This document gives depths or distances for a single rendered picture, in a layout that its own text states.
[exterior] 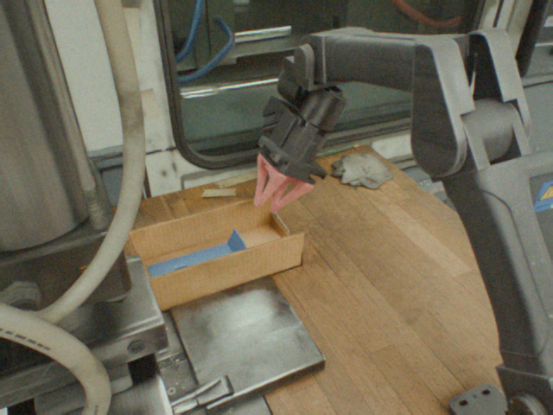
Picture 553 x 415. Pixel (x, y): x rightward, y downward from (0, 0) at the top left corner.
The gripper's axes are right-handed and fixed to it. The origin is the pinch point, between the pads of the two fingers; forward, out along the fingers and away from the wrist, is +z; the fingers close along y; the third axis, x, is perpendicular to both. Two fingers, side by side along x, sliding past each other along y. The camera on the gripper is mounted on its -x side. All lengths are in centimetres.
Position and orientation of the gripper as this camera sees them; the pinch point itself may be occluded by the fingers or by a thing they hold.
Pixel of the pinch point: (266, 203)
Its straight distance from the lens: 76.1
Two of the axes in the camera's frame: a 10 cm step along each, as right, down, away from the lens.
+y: -7.8, -2.3, -5.9
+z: -4.8, 8.2, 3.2
